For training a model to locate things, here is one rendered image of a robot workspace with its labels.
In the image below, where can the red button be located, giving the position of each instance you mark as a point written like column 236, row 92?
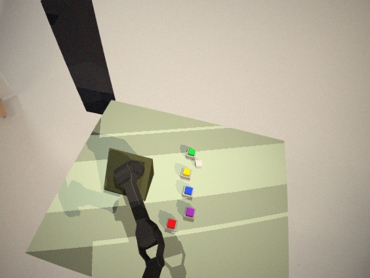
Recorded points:
column 171, row 224

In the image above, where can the green button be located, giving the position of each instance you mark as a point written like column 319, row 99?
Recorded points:
column 191, row 153

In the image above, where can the purple button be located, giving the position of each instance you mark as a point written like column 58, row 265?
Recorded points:
column 189, row 213

